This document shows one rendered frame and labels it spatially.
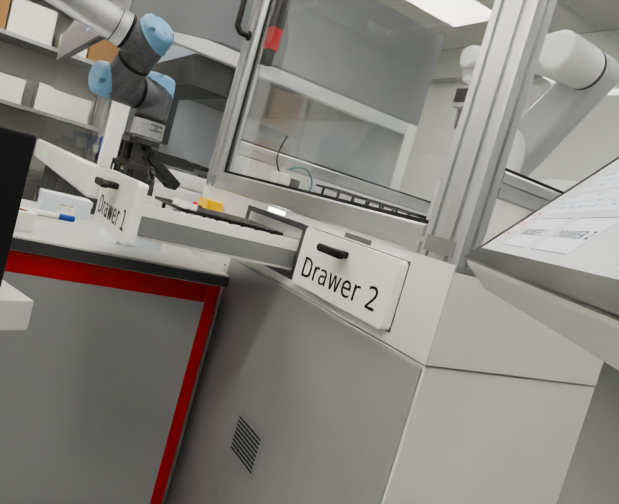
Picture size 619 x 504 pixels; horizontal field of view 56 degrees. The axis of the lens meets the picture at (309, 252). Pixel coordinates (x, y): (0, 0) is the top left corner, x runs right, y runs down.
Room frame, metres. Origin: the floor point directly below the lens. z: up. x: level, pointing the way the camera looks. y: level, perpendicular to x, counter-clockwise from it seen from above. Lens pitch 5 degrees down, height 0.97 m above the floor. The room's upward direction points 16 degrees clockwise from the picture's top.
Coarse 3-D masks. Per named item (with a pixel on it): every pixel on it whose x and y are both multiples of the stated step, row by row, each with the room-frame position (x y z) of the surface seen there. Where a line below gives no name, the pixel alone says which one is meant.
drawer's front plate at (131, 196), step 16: (112, 176) 1.13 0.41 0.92; (128, 176) 1.09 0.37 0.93; (112, 192) 1.11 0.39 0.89; (128, 192) 1.00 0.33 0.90; (144, 192) 0.96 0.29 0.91; (96, 208) 1.20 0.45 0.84; (112, 208) 1.08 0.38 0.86; (128, 208) 0.98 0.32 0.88; (112, 224) 1.05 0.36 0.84; (128, 224) 0.96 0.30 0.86; (128, 240) 0.96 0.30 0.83
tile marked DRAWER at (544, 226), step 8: (536, 224) 0.58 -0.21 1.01; (544, 224) 0.55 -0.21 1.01; (552, 224) 0.53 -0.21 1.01; (560, 224) 0.51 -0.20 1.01; (520, 232) 0.59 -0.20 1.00; (528, 232) 0.57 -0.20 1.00; (536, 232) 0.54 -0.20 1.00; (544, 232) 0.52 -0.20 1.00; (512, 240) 0.58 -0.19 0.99; (520, 240) 0.55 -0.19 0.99; (528, 240) 0.53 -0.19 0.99; (536, 240) 0.50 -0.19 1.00
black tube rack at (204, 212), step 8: (200, 208) 1.21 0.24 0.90; (208, 216) 1.09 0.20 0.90; (216, 216) 1.10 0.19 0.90; (224, 216) 1.17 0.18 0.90; (232, 216) 1.26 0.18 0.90; (232, 224) 1.13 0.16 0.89; (240, 224) 1.12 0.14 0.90; (248, 224) 1.13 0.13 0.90; (256, 224) 1.20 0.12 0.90; (272, 232) 1.16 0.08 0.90; (280, 232) 1.17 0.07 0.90
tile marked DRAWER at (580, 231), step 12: (612, 216) 0.42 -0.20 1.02; (564, 228) 0.48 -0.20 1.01; (576, 228) 0.45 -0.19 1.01; (588, 228) 0.43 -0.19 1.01; (600, 228) 0.41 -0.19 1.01; (552, 240) 0.46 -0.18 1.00; (564, 240) 0.44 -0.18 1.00; (576, 240) 0.42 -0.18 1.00; (588, 240) 0.39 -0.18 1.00; (552, 252) 0.43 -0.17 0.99; (564, 252) 0.40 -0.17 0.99
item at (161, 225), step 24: (144, 216) 0.99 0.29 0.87; (168, 216) 1.01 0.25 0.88; (192, 216) 1.03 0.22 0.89; (168, 240) 1.01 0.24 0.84; (192, 240) 1.04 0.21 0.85; (216, 240) 1.06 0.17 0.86; (240, 240) 1.08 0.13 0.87; (264, 240) 1.11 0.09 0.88; (288, 240) 1.14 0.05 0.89; (264, 264) 1.12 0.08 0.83; (288, 264) 1.15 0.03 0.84
